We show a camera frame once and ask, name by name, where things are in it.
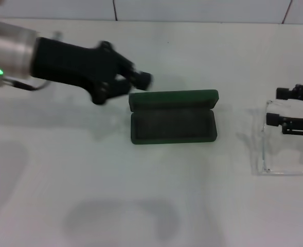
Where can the green glasses case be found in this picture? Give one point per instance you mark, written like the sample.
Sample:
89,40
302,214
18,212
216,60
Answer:
171,128

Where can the clear white glasses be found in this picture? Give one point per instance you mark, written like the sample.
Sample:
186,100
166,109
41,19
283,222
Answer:
263,154

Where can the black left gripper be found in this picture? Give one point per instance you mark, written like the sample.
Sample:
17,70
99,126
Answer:
71,64

